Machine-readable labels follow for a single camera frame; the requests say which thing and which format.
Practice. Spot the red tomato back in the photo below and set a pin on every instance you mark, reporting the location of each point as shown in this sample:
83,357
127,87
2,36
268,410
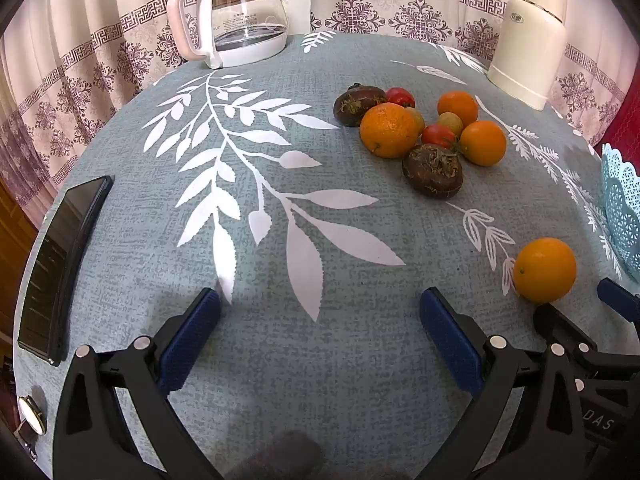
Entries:
401,97

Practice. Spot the red quilted sofa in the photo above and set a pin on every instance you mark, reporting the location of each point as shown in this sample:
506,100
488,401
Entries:
624,132

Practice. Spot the white patterned curtain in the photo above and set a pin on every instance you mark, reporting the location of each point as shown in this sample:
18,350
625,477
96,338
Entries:
67,66

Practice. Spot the red tomato front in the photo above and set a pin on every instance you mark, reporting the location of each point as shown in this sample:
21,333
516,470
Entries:
439,135

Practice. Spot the red tomato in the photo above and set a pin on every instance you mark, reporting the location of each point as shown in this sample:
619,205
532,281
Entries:
401,97
439,135

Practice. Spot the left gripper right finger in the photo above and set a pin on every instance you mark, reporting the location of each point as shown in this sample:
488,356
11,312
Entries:
547,437

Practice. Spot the grey leaf pattern tablecloth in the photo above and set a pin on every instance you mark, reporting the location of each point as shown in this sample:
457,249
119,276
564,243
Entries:
242,180

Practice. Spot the black smartphone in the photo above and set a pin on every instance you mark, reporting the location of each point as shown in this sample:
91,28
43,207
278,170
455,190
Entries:
52,281

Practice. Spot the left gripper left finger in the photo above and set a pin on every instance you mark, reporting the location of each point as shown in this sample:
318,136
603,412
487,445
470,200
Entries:
91,437

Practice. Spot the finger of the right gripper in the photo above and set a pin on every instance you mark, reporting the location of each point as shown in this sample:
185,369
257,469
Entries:
556,328
619,299

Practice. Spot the yellow-green fruit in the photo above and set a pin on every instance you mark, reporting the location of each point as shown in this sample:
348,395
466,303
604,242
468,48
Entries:
451,121
417,117

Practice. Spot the dark passion fruit back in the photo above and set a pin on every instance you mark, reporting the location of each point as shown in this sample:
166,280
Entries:
350,107

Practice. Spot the wristwatch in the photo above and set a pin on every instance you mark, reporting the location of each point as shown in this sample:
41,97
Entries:
32,426

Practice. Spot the cream thermos flask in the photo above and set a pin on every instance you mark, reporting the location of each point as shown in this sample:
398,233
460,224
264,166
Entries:
530,48

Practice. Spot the dark passion fruit front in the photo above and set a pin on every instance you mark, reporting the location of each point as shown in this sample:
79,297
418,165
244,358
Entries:
433,171

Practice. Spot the dark passion fruit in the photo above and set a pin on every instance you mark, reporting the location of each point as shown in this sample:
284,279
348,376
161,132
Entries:
433,171
350,107

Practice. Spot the glass kettle white handle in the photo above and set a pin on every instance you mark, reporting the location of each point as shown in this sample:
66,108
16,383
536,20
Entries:
228,33

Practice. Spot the light blue lace basket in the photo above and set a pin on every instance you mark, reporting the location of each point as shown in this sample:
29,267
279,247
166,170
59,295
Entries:
620,195

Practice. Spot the large orange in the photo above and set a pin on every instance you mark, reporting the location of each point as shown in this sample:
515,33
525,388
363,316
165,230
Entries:
389,131
545,270

